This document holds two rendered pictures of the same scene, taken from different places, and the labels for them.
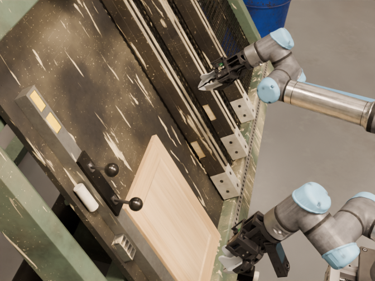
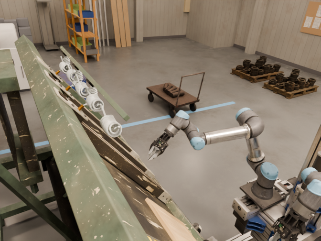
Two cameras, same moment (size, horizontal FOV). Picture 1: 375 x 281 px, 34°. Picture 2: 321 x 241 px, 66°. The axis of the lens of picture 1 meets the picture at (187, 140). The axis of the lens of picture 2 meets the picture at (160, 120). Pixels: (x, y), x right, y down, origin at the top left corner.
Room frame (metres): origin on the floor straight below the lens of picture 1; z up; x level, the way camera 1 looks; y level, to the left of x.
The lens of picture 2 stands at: (0.86, 0.66, 2.35)
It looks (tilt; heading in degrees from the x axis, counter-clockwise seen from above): 30 degrees down; 322
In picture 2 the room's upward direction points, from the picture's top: 3 degrees clockwise
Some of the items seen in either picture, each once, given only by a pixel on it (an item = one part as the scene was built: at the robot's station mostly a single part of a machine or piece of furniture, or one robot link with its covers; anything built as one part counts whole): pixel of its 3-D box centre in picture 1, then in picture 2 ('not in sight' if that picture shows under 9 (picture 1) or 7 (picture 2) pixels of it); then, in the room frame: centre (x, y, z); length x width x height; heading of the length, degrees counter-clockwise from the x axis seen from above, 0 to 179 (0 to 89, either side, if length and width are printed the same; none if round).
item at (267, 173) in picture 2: not in sight; (267, 173); (1.43, -0.75, 1.20); 0.13 x 0.12 x 0.14; 155
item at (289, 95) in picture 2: not in sight; (292, 81); (3.60, -5.68, 0.22); 1.21 x 0.84 x 0.43; 82
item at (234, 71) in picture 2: not in sight; (258, 67); (4.74, -5.86, 0.24); 1.31 x 0.91 x 0.47; 82
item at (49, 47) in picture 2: not in sight; (47, 26); (10.13, -1.51, 0.79); 0.59 x 0.48 x 1.58; 171
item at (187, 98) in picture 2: not in sight; (173, 87); (4.41, -2.38, 0.45); 1.14 x 0.67 x 0.90; 1
